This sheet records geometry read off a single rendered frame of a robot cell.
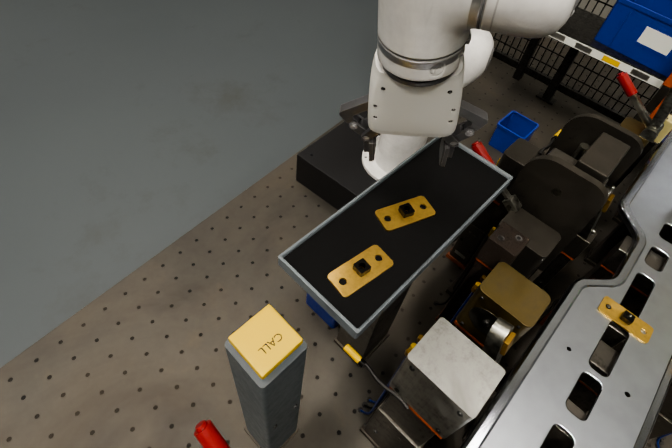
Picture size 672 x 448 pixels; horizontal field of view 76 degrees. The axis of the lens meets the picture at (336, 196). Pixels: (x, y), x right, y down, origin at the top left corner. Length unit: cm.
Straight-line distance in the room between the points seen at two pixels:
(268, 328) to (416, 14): 36
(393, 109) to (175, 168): 190
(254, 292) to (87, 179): 148
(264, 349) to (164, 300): 60
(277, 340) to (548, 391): 43
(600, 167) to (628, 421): 37
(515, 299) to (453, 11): 46
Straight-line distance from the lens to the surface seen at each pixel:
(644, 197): 112
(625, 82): 117
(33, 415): 107
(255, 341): 51
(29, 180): 248
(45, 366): 109
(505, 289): 70
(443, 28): 38
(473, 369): 59
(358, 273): 54
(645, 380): 85
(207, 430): 51
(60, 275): 208
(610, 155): 83
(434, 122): 49
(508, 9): 36
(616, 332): 89
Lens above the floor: 163
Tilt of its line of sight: 50 degrees down
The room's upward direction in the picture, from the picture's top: 9 degrees clockwise
